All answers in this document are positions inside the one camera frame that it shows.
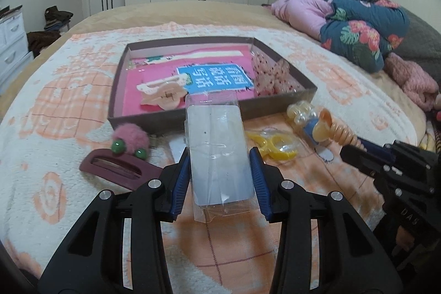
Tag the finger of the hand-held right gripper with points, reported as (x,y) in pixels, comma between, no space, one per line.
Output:
(377,146)
(358,159)

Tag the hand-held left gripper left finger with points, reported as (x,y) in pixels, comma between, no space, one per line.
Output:
(181,183)

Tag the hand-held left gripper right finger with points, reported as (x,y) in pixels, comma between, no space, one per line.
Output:
(256,173)

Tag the maroon hair clip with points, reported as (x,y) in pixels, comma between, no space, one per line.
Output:
(151,175)

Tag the blue and orange toy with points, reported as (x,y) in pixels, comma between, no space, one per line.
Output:
(325,132)

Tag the clear packet with earring card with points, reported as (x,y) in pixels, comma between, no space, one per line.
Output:
(217,149)

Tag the blue block hair accessory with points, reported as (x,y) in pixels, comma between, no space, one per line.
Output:
(310,130)

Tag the brown cardboard box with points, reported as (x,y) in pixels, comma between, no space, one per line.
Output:
(275,103)

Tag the person's right hand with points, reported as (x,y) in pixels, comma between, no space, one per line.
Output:
(405,239)

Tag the white paper tag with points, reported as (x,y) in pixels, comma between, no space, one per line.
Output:
(325,154)

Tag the pink knitted garment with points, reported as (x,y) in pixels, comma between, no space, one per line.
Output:
(410,77)

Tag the beige hair claw clip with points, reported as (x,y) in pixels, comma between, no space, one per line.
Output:
(162,97)

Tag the pink dotted hair bow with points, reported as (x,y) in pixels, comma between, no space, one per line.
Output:
(272,77)

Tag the pink book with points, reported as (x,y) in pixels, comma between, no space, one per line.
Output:
(137,84)

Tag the blue floral quilt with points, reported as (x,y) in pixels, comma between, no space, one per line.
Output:
(361,32)

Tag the orange and white blanket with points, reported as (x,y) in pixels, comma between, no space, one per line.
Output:
(69,90)

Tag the pink jacket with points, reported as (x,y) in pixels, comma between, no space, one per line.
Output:
(303,15)

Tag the tan bed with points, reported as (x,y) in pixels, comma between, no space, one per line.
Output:
(206,13)

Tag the pile of dark clothes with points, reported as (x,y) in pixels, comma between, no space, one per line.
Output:
(58,18)

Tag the white drawer cabinet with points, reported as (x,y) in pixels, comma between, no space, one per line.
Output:
(12,49)

